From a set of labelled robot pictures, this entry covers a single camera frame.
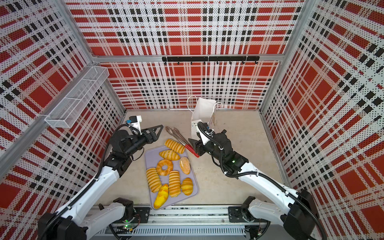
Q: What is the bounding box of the metal tongs red handle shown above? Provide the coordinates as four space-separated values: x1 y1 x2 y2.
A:
166 126 200 158

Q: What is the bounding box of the black hook rail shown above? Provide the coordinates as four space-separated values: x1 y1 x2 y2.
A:
162 56 260 64

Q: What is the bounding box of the striped bread roll top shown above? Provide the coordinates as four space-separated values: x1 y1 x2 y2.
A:
165 139 185 154

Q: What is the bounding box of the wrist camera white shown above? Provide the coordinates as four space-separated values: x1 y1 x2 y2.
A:
126 116 142 135
199 128 215 146

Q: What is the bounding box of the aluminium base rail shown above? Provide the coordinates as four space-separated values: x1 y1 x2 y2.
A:
94 205 284 240

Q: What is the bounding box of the long ridged bread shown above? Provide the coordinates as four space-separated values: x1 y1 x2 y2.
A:
146 168 162 193
169 170 182 198

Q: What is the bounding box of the lavender plastic tray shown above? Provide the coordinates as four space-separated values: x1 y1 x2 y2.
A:
145 146 199 210

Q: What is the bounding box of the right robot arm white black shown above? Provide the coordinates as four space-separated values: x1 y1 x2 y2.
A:
189 122 328 240

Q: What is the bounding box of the small ridged bread right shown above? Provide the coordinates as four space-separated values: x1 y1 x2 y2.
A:
181 178 194 196

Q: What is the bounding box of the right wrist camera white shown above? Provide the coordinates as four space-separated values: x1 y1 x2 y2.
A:
199 128 215 146

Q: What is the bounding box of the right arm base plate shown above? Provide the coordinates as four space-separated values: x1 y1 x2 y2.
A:
228 206 268 223

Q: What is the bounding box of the long ridged bread middle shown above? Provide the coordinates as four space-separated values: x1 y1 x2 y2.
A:
169 170 182 198

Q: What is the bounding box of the white cartoon paper bag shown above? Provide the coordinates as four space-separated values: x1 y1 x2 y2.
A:
187 96 221 139

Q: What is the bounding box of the white wire mesh basket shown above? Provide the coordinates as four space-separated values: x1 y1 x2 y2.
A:
45 66 109 129

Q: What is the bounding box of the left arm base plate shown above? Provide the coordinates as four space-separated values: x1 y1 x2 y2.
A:
120 206 151 224

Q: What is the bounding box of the round sesame bun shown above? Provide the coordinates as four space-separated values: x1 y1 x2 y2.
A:
179 157 191 175

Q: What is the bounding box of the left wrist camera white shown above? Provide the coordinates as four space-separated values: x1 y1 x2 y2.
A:
126 116 142 135

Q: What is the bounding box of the oval golden bread roll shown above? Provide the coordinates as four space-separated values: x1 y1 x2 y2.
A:
159 150 181 161

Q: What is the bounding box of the yellow twisted bread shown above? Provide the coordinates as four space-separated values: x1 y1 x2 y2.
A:
154 184 169 210

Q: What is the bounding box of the long ridged bread left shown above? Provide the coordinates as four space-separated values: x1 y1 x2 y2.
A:
146 168 162 193

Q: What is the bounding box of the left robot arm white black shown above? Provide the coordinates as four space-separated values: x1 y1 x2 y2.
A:
38 123 164 240

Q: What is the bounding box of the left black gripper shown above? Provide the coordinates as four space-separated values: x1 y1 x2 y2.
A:
125 125 164 157

